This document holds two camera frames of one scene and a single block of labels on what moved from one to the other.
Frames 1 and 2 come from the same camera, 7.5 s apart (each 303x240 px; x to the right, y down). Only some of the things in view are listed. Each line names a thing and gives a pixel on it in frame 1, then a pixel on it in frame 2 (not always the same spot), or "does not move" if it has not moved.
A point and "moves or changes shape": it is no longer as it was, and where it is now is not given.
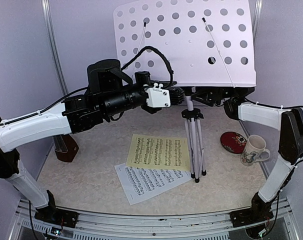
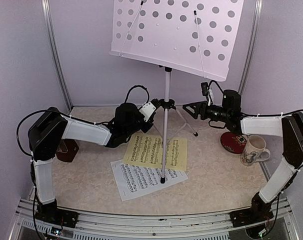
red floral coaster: [233, 142] does not move
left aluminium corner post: [53, 45] does not move
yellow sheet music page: [158, 152] does not move
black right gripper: [210, 95] -> [198, 109]
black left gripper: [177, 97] -> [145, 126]
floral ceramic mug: [254, 151] does not move
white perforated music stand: [205, 48] moves or changes shape
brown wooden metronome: [66, 148] does not move
